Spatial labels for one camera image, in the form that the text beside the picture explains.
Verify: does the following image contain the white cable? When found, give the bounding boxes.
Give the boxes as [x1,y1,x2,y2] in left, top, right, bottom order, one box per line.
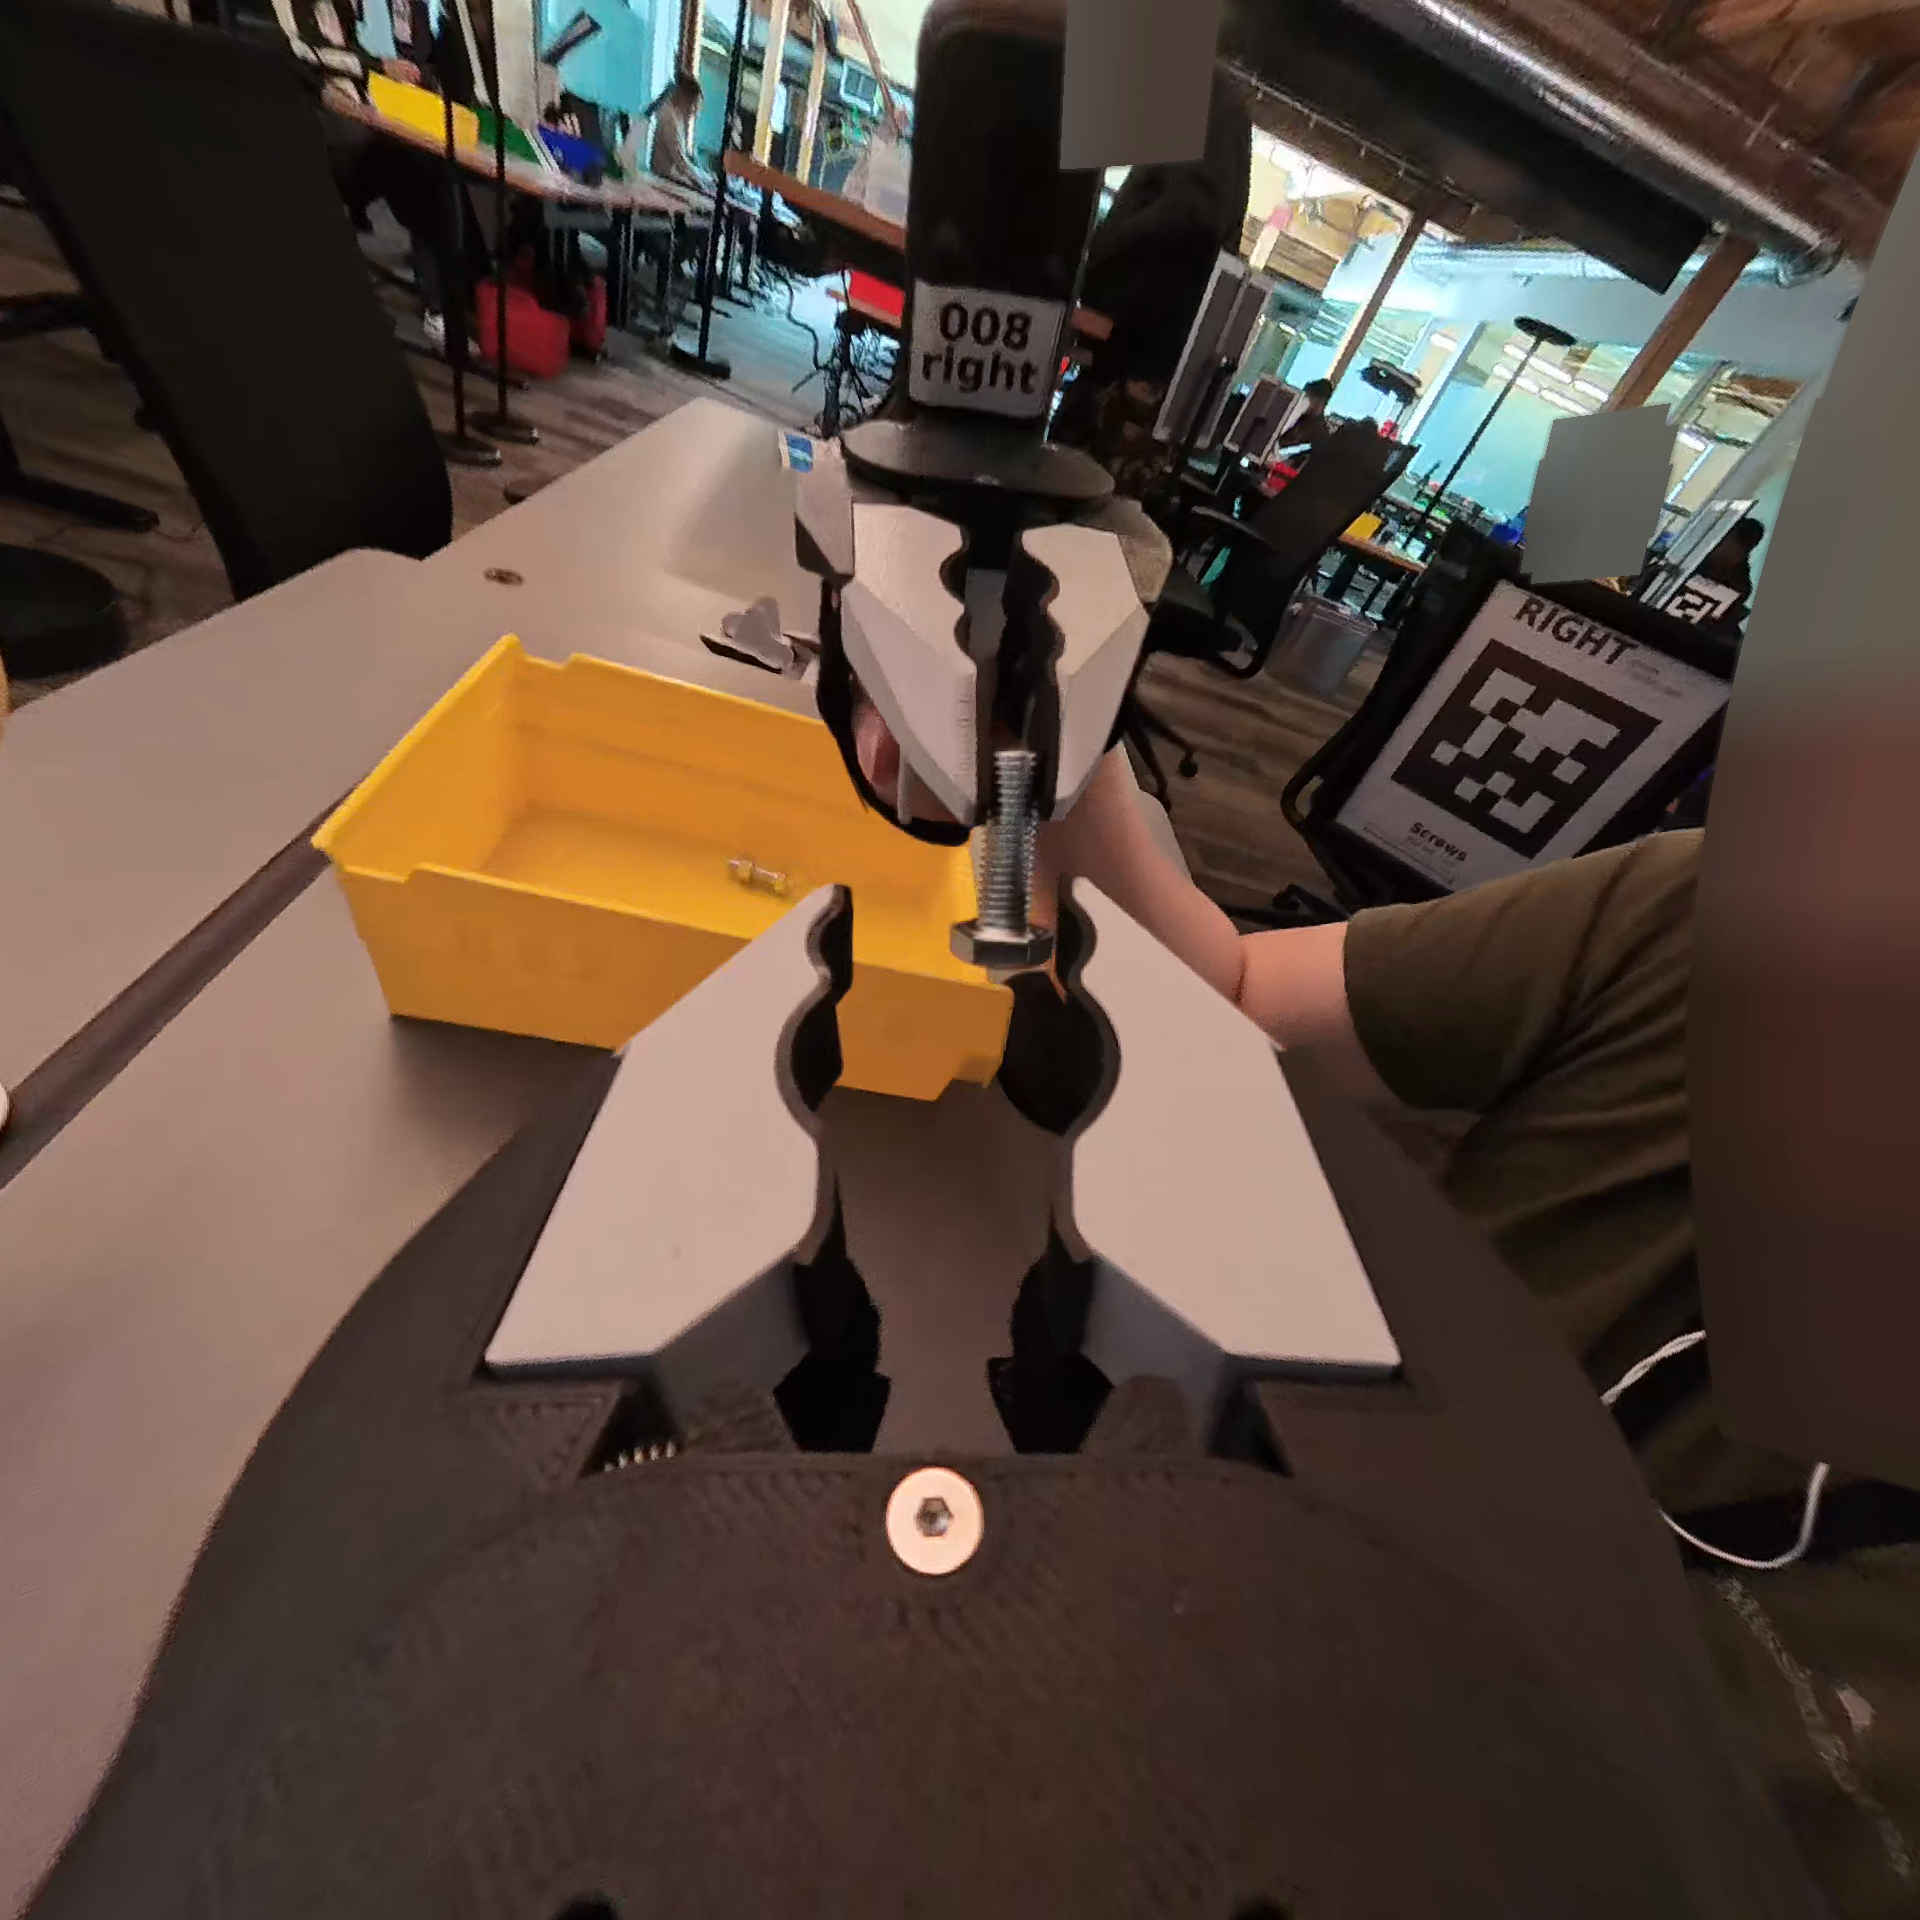
[1601,1327,1834,1571]

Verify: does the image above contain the red bags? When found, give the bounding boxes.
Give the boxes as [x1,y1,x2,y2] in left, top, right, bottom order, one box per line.
[478,273,611,369]

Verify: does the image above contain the person's right hand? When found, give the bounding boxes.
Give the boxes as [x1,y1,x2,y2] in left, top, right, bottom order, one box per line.
[854,696,920,826]

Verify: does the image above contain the yellow plastic bin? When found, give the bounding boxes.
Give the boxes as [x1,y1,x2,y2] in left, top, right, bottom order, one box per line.
[314,632,1022,1096]

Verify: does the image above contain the long work table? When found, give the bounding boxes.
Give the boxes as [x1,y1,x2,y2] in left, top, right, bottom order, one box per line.
[326,84,727,218]

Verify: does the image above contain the black office chair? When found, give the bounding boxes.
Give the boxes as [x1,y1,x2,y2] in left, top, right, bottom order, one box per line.
[1148,421,1418,810]
[0,0,456,673]

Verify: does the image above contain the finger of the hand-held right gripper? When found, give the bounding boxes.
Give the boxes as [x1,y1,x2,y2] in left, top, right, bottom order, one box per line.
[1013,523,1157,826]
[789,473,1006,826]

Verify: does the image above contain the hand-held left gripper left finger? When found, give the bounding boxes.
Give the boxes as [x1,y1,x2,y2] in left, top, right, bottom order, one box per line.
[483,884,859,1403]

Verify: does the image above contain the black and white marker sign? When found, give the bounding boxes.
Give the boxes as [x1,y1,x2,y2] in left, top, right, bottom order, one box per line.
[1333,581,1738,899]

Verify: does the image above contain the metal table latch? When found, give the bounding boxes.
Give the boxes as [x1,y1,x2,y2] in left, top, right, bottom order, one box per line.
[700,597,827,678]

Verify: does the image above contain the person in olive shirt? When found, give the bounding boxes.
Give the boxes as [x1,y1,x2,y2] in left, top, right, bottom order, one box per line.
[1340,826,1920,1920]

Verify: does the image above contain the grey waste bin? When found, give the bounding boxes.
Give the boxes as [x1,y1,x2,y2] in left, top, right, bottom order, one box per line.
[1278,592,1375,700]

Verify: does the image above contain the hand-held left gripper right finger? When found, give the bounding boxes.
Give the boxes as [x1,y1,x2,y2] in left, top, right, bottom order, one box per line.
[1050,878,1405,1390]

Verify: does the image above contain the person's right forearm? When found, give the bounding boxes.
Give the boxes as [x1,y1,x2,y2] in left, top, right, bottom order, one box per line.
[1050,750,1347,1051]

